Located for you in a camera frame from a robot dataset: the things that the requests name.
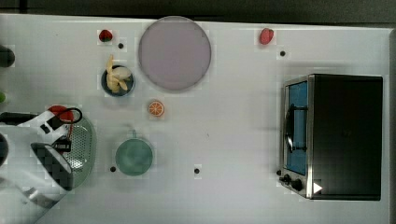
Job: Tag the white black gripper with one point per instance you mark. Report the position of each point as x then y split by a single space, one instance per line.
48 126

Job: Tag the red ketchup bottle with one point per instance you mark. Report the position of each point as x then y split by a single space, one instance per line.
62 112

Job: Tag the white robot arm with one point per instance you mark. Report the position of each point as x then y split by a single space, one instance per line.
34 174

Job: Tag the green plastic strainer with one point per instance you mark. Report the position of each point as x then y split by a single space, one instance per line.
83 150

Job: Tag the green lime toy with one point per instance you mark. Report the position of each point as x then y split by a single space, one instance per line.
2 97

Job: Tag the dark cup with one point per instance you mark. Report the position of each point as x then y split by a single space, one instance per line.
7 57

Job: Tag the green mug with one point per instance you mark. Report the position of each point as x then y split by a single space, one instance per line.
134 156

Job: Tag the blue bowl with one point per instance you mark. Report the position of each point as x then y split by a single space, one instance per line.
130 84

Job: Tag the red strawberry with leaves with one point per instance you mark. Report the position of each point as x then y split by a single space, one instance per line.
105 36

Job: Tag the orange half slice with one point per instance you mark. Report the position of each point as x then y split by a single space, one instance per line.
156 108

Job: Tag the large grey plate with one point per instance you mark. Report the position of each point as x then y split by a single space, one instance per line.
174 53

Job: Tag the pink strawberry toy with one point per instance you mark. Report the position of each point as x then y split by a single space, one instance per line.
266 36

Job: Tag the silver toaster oven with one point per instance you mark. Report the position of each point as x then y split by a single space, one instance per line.
332 137

